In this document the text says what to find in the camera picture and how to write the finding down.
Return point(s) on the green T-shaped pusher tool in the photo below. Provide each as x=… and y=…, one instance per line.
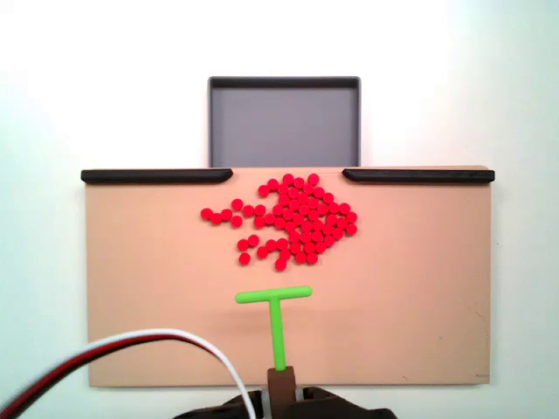
x=277, y=331

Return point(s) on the pile of red granules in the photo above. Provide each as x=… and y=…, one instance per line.
x=301, y=218

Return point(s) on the grey container tray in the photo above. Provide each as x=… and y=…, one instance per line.
x=284, y=126

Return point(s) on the beige board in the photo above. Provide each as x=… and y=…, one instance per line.
x=393, y=283

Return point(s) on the black edge rail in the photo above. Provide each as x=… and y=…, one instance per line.
x=415, y=176
x=153, y=176

